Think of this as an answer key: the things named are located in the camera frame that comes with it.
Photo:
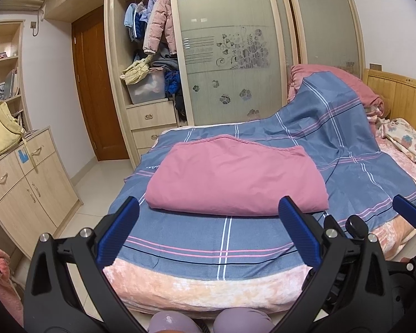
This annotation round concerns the pink and cream hooded jacket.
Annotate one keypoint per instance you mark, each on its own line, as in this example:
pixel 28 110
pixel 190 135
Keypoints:
pixel 227 176

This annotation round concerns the blue clothes pile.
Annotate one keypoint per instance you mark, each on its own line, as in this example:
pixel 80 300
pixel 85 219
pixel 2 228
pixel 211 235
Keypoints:
pixel 172 82

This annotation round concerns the peach fleece blanket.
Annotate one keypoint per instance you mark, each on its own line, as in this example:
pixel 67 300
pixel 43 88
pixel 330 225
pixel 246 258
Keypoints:
pixel 201 291

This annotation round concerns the grey folded clothes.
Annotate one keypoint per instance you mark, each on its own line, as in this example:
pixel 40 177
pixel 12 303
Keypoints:
pixel 164 59

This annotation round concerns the upper wardrobe drawer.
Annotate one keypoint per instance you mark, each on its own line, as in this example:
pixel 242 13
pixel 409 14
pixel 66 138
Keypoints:
pixel 151 114

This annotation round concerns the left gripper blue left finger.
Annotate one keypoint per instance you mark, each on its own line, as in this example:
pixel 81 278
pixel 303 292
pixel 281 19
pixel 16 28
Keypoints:
pixel 113 230

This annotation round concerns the blue sticker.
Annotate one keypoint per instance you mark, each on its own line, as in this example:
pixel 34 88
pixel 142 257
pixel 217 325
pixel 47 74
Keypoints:
pixel 23 157

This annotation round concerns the clear plastic storage box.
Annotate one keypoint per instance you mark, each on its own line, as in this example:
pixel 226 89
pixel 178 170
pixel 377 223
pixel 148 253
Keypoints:
pixel 151 88

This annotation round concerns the wooden bookshelf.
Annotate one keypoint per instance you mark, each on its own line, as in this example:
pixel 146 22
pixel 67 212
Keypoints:
pixel 11 74

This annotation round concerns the floral pillow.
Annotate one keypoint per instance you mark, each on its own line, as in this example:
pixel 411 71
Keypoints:
pixel 400 133

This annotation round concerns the pink folded quilt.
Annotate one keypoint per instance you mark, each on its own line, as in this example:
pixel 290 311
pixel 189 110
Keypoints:
pixel 373 103

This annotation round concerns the brown wooden door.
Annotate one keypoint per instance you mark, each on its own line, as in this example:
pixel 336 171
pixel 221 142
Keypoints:
pixel 94 89

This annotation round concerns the lavender trouser knee right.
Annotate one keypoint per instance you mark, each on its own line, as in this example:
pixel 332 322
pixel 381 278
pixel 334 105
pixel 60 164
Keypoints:
pixel 242 320

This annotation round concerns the wardrobe drawer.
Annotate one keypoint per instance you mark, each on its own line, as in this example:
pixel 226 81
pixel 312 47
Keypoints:
pixel 146 137
pixel 151 114

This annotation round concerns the wooden headboard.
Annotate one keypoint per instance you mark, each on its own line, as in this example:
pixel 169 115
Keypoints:
pixel 398 93

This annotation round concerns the lavender trouser knee left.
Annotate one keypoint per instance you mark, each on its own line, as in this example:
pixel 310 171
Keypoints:
pixel 172 321

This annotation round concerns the pink puffer jacket hanging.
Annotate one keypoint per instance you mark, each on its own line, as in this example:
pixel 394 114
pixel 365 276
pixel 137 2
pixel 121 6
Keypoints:
pixel 160 25

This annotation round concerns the yellow backpack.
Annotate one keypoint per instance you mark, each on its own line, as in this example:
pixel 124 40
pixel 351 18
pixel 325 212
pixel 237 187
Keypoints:
pixel 11 131

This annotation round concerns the light wood sideboard cabinet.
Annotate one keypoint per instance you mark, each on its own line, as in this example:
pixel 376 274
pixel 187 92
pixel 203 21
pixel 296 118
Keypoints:
pixel 35 197

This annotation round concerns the lower wardrobe drawer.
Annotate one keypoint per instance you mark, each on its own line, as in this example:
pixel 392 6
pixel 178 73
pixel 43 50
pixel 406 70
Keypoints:
pixel 146 137

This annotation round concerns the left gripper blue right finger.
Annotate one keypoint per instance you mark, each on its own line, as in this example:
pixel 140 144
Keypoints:
pixel 304 231

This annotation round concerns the lavender trouser knee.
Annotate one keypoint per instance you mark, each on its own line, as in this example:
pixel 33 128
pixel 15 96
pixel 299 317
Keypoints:
pixel 242 320
pixel 172 321

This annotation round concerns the light blue hanging garment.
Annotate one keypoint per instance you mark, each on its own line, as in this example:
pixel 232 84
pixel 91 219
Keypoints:
pixel 135 21

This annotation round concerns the beige crumpled garment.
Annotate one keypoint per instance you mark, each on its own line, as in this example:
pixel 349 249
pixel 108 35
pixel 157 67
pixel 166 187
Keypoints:
pixel 137 71

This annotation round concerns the pink fluffy towel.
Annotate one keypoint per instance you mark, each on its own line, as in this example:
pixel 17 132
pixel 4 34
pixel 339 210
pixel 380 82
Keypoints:
pixel 8 295

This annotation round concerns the wall socket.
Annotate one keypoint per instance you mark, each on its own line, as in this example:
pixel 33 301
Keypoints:
pixel 33 25

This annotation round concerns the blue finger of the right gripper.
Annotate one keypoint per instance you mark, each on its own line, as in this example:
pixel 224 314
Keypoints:
pixel 405 208

